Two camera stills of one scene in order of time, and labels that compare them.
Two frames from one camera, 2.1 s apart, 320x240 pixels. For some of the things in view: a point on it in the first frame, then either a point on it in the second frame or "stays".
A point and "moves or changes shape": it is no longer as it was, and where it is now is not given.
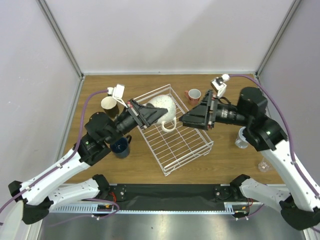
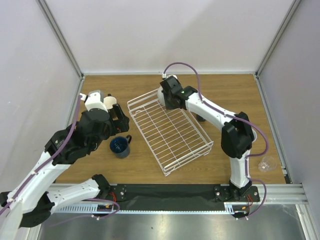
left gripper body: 125,122 -> 116,126
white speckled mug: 166,102 moves or changes shape
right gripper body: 210,110 -> 169,85
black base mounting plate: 174,197 stays
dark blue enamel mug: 121,147 stays
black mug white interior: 109,104 stays
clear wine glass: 263,166 stays
